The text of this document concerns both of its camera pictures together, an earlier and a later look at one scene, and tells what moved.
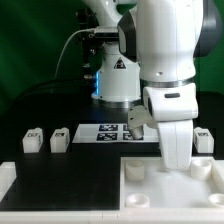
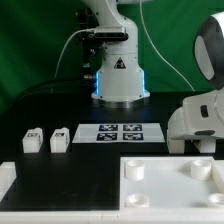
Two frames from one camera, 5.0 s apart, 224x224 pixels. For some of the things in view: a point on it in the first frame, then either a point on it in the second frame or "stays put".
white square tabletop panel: (145, 185) stays put
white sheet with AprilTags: (114, 133) stays put
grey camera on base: (107, 31) stays put
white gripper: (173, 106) -> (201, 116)
